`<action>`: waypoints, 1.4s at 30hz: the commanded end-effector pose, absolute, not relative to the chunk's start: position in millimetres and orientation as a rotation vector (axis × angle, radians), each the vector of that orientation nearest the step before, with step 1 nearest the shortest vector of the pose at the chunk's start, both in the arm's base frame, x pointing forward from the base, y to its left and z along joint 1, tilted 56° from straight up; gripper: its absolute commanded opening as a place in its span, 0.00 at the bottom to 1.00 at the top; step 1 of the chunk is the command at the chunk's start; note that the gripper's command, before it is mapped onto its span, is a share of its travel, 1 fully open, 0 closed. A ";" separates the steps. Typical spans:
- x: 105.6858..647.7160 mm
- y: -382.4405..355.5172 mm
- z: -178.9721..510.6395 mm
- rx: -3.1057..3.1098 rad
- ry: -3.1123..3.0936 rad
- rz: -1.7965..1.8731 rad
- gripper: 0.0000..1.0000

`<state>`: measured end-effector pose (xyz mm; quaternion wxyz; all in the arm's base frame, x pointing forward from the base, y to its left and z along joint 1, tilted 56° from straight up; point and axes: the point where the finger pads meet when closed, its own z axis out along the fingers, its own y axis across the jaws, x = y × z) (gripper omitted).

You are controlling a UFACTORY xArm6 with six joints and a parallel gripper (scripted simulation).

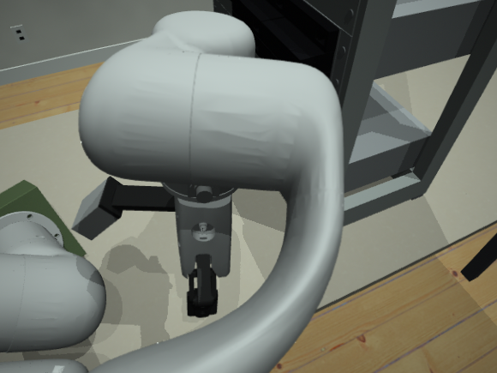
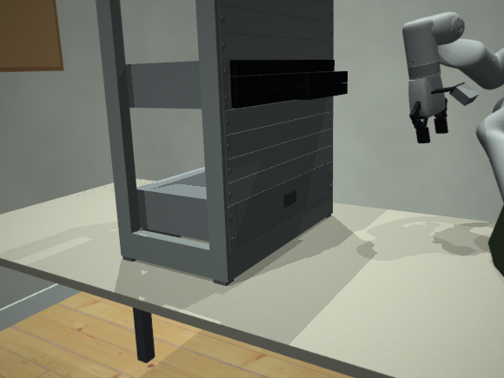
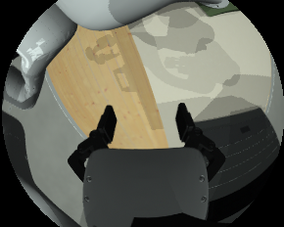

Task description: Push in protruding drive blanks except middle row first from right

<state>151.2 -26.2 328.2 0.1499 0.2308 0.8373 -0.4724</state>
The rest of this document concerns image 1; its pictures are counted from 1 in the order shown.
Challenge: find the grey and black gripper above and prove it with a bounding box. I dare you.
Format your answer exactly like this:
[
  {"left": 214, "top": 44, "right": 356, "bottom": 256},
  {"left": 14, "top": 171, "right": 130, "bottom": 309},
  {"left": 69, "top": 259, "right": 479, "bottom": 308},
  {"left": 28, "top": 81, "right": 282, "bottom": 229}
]
[{"left": 162, "top": 183, "right": 237, "bottom": 318}]

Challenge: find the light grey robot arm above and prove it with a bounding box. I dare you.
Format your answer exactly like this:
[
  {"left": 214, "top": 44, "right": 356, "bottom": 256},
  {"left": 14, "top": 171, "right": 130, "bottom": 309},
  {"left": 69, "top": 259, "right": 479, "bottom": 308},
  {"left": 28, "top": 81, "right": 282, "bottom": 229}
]
[{"left": 0, "top": 11, "right": 344, "bottom": 373}]

